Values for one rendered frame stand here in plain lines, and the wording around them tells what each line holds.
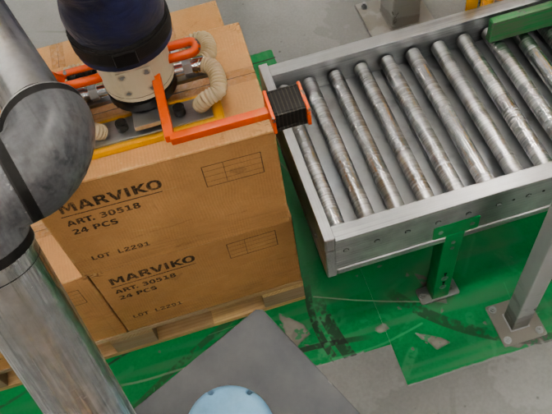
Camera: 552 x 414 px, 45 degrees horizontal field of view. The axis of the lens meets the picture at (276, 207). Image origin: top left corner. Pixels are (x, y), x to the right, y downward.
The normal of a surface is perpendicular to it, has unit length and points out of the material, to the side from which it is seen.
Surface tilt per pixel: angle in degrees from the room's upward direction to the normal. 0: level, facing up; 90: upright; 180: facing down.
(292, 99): 0
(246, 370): 0
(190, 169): 90
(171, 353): 0
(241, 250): 90
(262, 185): 90
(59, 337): 70
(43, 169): 55
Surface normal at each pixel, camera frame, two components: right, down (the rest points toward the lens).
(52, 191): 0.70, 0.46
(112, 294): 0.27, 0.79
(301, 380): -0.11, -0.55
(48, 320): 0.76, 0.17
